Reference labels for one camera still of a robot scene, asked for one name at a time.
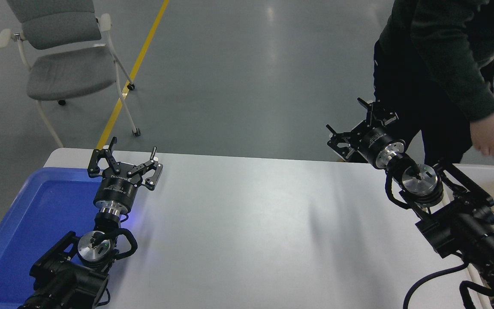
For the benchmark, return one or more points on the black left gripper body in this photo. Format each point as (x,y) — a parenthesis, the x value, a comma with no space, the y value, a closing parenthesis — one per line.
(116,191)

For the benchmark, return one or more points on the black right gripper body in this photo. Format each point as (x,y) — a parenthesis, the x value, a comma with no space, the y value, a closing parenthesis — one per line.
(373,141)

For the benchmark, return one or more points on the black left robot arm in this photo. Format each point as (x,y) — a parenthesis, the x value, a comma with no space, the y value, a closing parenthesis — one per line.
(67,279)

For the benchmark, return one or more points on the person's forearm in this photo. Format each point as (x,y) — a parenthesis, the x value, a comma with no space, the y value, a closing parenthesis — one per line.
(457,64)

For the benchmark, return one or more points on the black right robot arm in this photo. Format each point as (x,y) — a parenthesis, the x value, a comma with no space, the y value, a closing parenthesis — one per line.
(465,227)

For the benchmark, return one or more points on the person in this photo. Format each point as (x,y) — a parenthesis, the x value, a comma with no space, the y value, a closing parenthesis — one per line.
(414,86)

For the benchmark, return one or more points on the blue plastic tray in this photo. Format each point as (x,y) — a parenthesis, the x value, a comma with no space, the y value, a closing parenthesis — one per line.
(37,214)

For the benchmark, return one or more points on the grey chair with armrests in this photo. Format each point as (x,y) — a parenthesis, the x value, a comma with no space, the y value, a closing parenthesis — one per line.
(71,71)

